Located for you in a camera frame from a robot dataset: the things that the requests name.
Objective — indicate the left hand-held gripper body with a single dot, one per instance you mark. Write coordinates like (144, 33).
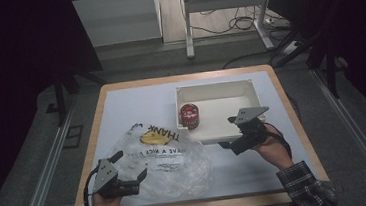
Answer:
(105, 176)

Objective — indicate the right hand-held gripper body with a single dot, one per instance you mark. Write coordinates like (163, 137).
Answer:
(250, 134)

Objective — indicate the white plastic bin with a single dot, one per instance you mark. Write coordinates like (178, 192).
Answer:
(218, 108)

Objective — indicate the clear printed plastic bag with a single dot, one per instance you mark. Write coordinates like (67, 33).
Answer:
(180, 176)

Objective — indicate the red can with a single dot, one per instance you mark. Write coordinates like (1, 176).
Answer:
(189, 115)

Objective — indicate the person's right hand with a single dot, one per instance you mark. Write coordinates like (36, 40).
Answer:
(273, 150)

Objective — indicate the white table mat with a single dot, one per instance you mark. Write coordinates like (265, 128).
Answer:
(137, 103)

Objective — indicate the black metal stand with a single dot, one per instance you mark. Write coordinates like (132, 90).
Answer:
(59, 100)
(330, 73)

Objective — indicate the white power strip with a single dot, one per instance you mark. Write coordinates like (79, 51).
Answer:
(291, 47)

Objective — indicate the grey cabinet panel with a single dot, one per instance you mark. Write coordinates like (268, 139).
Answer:
(116, 18)

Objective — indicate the dark curtain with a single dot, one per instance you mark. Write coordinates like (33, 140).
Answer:
(357, 17)
(7, 64)

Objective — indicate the aluminium floor rail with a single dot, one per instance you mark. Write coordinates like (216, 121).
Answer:
(44, 182)
(357, 134)

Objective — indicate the white metal desk frame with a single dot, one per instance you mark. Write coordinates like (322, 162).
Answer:
(224, 1)

